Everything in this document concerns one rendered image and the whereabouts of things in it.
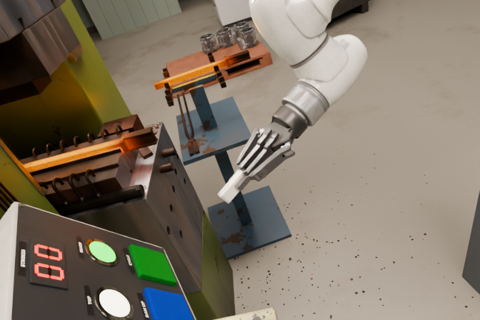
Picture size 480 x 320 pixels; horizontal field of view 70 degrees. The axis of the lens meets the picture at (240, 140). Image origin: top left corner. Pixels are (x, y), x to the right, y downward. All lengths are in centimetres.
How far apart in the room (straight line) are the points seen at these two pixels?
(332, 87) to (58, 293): 58
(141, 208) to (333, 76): 58
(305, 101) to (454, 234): 130
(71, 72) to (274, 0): 73
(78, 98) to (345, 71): 86
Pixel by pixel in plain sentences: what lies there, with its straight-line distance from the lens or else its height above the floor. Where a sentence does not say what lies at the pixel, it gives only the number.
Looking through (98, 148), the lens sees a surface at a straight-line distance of 103.
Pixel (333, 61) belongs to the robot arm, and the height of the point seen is 115.
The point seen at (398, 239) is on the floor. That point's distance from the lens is 183.
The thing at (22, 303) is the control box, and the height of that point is 119.
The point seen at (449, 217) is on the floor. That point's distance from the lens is 194.
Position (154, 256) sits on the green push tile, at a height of 100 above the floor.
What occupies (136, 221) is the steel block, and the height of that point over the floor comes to 85.
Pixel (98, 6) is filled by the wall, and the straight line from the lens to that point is 680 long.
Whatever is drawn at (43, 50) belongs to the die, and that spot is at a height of 132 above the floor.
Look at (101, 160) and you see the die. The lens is 101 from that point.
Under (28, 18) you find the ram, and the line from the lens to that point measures 84.
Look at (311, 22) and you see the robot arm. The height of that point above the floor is 124.
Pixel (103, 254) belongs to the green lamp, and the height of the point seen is 109.
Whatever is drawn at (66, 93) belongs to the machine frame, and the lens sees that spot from 125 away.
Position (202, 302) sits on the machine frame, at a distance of 130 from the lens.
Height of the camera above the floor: 147
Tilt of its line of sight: 35 degrees down
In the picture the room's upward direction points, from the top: 18 degrees counter-clockwise
